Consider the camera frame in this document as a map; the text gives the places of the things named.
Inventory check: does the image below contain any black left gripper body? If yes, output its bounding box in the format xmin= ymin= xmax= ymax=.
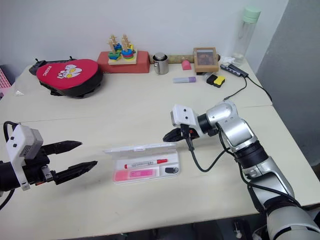
xmin=23 ymin=146 xmax=59 ymax=186

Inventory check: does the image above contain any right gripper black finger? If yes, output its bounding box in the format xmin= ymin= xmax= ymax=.
xmin=162 ymin=127 xmax=182 ymax=139
xmin=163 ymin=133 xmax=183 ymax=143

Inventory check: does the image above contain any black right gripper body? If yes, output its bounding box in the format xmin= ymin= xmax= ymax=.
xmin=178 ymin=124 xmax=200 ymax=141

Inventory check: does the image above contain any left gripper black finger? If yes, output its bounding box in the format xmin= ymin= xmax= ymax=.
xmin=41 ymin=140 xmax=83 ymax=157
xmin=53 ymin=160 xmax=98 ymax=186

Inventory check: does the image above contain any white plastic case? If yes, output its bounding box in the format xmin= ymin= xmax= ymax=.
xmin=102 ymin=142 xmax=182 ymax=186

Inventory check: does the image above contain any red white marker pen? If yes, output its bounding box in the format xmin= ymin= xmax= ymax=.
xmin=123 ymin=158 xmax=169 ymax=170

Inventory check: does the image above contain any pink highlighter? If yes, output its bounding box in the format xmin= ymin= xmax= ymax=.
xmin=113 ymin=168 xmax=157 ymax=183

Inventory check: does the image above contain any grey purple glue stick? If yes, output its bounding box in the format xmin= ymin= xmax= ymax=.
xmin=172 ymin=75 xmax=198 ymax=85

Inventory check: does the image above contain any yellow black board eraser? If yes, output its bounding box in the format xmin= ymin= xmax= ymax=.
xmin=206 ymin=73 xmax=226 ymax=89

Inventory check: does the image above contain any stainless steel mug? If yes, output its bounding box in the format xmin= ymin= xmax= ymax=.
xmin=152 ymin=51 xmax=170 ymax=75

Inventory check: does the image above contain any red black cartoon pouch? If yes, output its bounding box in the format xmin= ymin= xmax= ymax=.
xmin=35 ymin=58 xmax=104 ymax=99

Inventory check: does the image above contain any red rectangular block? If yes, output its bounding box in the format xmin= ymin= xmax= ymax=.
xmin=96 ymin=50 xmax=151 ymax=74

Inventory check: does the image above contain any grey usb hub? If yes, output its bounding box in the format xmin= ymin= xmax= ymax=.
xmin=219 ymin=63 xmax=250 ymax=78

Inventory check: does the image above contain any white crumpled tissue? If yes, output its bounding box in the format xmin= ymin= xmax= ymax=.
xmin=219 ymin=55 xmax=237 ymax=65

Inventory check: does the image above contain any pink box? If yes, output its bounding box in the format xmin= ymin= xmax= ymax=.
xmin=0 ymin=66 xmax=12 ymax=99

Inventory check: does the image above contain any wooden colourful stacking toy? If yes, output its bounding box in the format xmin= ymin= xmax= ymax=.
xmin=107 ymin=33 xmax=139 ymax=66

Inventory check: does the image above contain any clear bottle green lid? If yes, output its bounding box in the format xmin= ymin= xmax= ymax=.
xmin=230 ymin=6 xmax=262 ymax=67

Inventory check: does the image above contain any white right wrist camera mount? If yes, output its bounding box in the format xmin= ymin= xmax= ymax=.
xmin=170 ymin=103 xmax=201 ymax=139

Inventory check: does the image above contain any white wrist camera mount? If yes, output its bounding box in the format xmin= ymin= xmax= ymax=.
xmin=170 ymin=103 xmax=201 ymax=139
xmin=5 ymin=124 xmax=44 ymax=192

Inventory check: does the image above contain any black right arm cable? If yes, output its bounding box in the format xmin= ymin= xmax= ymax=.
xmin=180 ymin=124 xmax=309 ymax=214

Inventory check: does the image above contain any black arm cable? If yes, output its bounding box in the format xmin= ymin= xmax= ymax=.
xmin=0 ymin=120 xmax=21 ymax=211
xmin=180 ymin=124 xmax=309 ymax=214

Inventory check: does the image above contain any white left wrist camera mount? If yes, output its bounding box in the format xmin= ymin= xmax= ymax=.
xmin=5 ymin=124 xmax=44 ymax=192

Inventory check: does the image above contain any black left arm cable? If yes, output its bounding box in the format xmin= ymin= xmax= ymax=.
xmin=0 ymin=120 xmax=21 ymax=211

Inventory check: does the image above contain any black usb plug cable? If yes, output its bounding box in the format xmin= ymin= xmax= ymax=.
xmin=222 ymin=76 xmax=249 ymax=102

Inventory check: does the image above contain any wooden photo frame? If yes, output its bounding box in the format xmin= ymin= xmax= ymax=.
xmin=192 ymin=46 xmax=221 ymax=74

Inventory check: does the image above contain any black hub cable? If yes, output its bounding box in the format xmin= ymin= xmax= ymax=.
xmin=245 ymin=75 xmax=274 ymax=102

